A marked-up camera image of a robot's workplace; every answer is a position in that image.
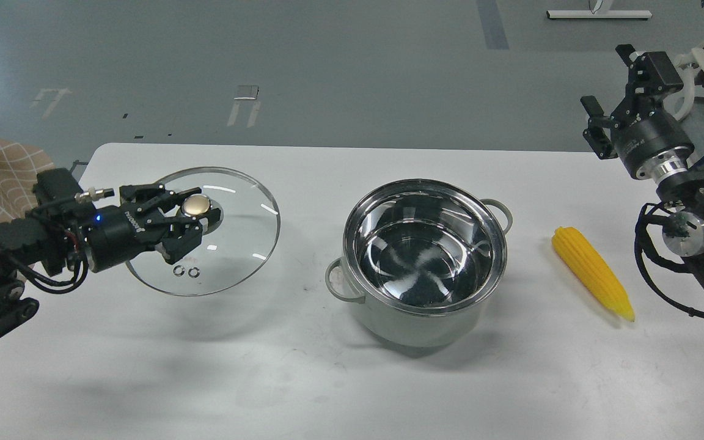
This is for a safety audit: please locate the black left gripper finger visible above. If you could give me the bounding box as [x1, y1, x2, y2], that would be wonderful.
[160, 208, 223, 265]
[119, 183, 201, 213]

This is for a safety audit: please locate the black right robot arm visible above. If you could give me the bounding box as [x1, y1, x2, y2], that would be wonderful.
[581, 44, 704, 318]

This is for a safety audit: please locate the yellow corn cob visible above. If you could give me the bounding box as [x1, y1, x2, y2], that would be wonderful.
[551, 227, 636, 322]

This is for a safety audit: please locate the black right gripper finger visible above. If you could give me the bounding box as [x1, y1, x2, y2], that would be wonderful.
[581, 95, 618, 160]
[615, 44, 684, 102]

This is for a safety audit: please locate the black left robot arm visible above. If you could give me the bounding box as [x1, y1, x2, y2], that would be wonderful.
[0, 168, 223, 338]

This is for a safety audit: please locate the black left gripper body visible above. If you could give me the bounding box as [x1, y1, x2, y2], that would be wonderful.
[86, 203, 169, 273]

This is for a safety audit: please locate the grey steel cooking pot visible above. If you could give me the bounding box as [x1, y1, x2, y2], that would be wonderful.
[324, 178, 513, 349]

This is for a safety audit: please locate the glass pot lid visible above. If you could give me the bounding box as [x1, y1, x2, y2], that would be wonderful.
[126, 167, 281, 297]

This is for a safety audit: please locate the white stand base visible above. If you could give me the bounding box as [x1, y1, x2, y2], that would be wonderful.
[545, 1, 653, 20]

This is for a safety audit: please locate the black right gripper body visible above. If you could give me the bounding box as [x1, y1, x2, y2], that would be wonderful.
[610, 93, 695, 179]

